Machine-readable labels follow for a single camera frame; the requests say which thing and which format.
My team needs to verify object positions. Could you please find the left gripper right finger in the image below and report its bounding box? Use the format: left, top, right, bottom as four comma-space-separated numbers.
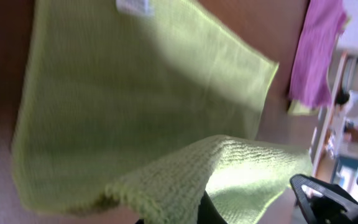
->
290, 174, 358, 224

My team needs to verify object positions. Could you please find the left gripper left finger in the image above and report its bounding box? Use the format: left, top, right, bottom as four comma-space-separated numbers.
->
135, 191, 227, 224

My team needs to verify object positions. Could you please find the green microfiber cloth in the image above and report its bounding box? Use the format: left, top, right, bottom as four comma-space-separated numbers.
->
12, 0, 312, 223

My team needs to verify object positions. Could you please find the lower green cloth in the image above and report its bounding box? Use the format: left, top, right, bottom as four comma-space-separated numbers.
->
287, 100, 319, 116

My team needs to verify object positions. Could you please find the purple microfiber cloth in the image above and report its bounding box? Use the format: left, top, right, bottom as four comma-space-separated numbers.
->
288, 0, 347, 108

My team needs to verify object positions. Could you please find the background shelf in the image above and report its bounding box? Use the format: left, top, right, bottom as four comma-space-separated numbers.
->
311, 50, 358, 201

